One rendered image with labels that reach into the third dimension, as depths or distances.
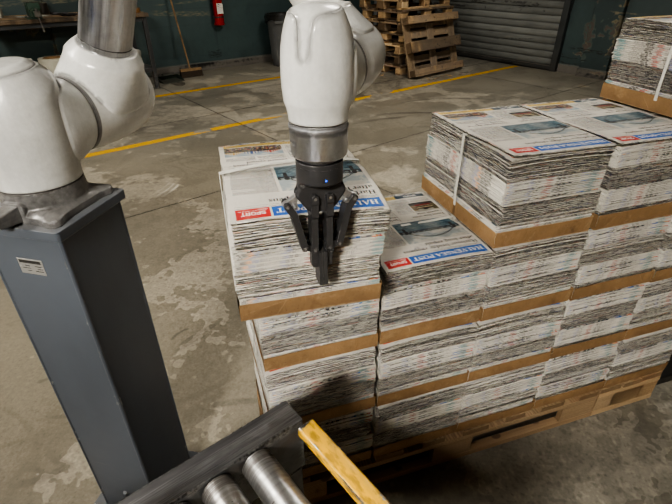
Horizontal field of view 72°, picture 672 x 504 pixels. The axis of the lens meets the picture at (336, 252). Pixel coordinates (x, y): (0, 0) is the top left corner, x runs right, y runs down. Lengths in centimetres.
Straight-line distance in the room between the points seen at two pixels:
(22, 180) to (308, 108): 57
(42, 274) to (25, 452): 103
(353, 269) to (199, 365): 126
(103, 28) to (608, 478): 187
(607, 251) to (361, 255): 79
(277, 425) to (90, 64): 77
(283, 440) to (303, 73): 55
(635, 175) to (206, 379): 161
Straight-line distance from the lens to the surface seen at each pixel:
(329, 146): 69
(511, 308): 134
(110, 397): 128
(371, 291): 95
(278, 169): 96
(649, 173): 141
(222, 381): 197
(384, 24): 756
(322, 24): 65
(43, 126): 100
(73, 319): 114
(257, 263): 84
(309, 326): 107
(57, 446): 199
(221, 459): 76
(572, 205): 127
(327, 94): 66
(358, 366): 121
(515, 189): 113
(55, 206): 104
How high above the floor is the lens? 142
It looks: 32 degrees down
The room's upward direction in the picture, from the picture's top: straight up
